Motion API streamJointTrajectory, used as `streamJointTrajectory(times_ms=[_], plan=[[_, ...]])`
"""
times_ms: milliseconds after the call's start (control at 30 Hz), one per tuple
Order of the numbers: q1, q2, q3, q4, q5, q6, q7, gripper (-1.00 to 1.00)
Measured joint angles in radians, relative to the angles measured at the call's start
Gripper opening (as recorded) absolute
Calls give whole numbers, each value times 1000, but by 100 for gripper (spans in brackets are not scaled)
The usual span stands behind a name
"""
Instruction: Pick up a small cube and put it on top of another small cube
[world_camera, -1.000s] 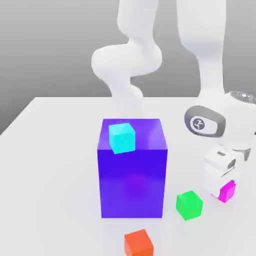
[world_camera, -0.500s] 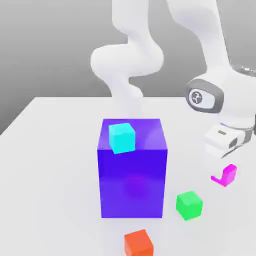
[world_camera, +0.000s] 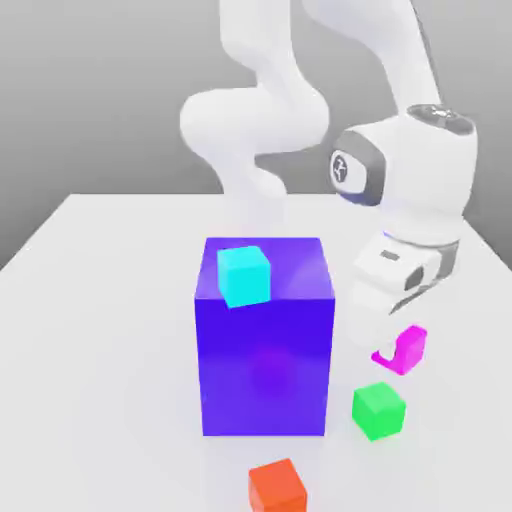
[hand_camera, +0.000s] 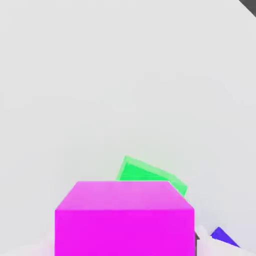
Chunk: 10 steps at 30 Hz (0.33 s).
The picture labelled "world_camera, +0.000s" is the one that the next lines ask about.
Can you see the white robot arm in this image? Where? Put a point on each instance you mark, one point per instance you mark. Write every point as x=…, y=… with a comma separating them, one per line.
x=432, y=176

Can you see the small orange cube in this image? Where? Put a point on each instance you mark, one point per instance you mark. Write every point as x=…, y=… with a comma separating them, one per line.
x=276, y=488

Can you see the large blue box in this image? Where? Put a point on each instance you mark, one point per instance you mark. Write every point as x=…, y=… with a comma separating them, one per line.
x=264, y=368

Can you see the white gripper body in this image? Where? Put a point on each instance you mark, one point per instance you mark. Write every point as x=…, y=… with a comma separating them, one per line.
x=370, y=316

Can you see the small magenta cube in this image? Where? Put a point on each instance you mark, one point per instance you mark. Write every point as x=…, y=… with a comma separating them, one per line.
x=414, y=348

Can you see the small green cube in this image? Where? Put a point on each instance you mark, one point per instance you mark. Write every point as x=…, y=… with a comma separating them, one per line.
x=378, y=412

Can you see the small cyan cube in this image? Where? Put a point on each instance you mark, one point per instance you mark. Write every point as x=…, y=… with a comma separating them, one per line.
x=244, y=278

